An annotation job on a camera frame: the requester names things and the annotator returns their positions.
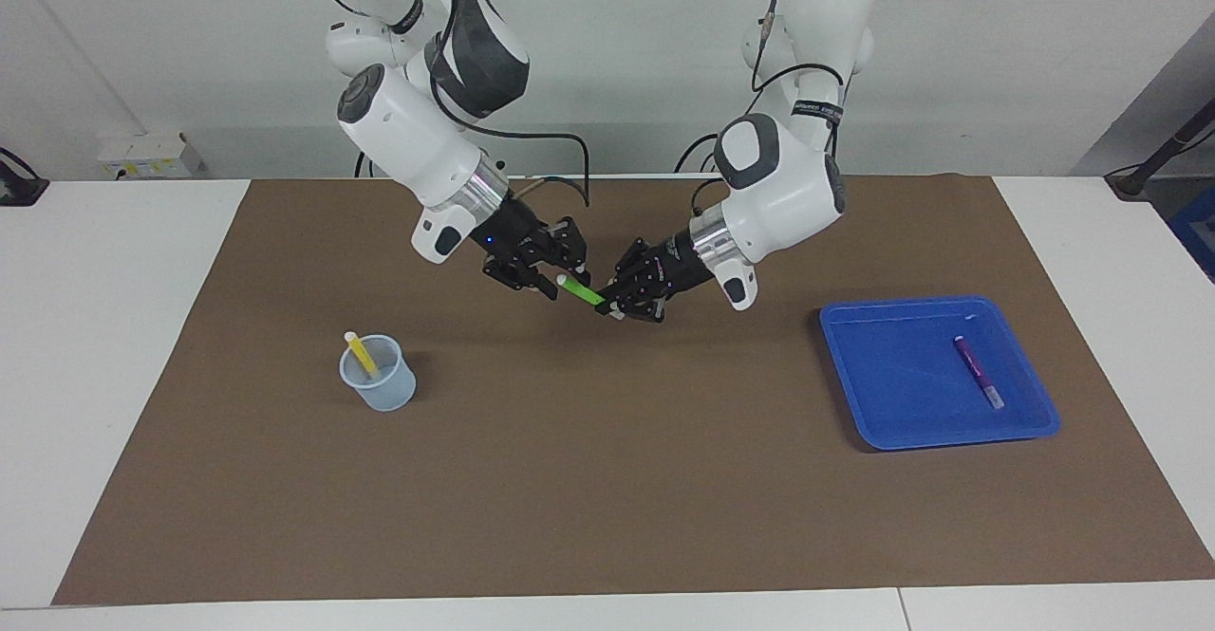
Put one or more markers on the purple marker pen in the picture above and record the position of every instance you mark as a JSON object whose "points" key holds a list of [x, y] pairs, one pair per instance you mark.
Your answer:
{"points": [[978, 372]]}

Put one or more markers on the blue crate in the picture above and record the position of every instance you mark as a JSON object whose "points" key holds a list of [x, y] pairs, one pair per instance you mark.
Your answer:
{"points": [[1198, 232]]}

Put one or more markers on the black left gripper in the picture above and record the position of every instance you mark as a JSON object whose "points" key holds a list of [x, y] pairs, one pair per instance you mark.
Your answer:
{"points": [[679, 266]]}

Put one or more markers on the black stand pole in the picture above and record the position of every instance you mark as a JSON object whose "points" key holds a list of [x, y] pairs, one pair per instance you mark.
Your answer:
{"points": [[1130, 183]]}

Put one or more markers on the white wall socket box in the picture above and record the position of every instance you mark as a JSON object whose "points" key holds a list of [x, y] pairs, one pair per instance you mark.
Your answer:
{"points": [[142, 152]]}

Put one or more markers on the black clamp mount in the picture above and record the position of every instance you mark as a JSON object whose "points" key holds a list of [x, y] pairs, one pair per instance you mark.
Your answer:
{"points": [[19, 190]]}

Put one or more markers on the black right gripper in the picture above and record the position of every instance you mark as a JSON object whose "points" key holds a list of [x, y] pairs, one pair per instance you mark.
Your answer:
{"points": [[508, 232]]}

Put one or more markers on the translucent plastic cup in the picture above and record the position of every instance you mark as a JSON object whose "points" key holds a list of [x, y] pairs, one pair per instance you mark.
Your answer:
{"points": [[384, 394]]}

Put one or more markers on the yellow marker pen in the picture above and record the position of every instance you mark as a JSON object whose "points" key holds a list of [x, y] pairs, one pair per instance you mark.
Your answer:
{"points": [[359, 354]]}

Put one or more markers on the brown table mat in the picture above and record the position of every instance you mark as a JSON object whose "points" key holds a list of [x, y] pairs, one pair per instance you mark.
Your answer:
{"points": [[607, 441]]}

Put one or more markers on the blue plastic tray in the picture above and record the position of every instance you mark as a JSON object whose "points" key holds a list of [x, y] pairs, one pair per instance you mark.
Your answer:
{"points": [[902, 394]]}

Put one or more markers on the green marker pen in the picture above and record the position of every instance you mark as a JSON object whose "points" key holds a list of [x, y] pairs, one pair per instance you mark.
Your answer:
{"points": [[579, 289]]}

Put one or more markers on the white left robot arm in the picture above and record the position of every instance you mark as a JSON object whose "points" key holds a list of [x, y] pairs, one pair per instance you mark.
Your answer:
{"points": [[778, 176]]}

